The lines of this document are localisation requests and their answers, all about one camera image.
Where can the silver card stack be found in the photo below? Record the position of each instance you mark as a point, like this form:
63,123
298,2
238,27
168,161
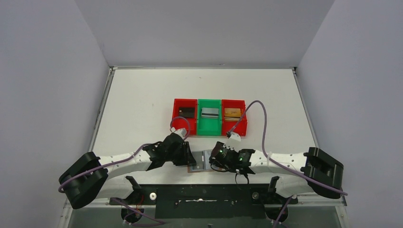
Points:
207,112

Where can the green plastic bin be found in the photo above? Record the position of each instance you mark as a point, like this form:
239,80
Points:
209,126

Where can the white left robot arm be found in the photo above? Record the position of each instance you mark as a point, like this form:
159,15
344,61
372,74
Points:
95,177

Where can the black card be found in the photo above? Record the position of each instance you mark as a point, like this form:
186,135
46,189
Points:
186,112

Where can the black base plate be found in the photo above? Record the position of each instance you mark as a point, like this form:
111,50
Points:
220,201

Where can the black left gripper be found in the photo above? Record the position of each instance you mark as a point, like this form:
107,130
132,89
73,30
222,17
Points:
186,154

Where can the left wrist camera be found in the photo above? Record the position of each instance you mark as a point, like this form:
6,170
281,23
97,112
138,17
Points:
182,132

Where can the red bin with black card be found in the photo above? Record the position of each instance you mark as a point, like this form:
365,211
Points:
181,123

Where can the aluminium frame rail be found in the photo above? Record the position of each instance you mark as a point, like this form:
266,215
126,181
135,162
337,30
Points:
313,200

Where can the gold card stack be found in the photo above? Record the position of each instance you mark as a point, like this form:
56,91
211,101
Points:
232,114

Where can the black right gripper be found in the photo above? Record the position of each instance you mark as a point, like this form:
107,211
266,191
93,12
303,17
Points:
215,154

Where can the silver card with stripe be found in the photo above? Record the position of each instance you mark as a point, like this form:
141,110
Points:
200,159

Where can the tan leather card holder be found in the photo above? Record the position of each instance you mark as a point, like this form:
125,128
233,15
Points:
207,163

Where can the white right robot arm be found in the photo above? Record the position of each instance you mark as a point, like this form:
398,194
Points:
296,173

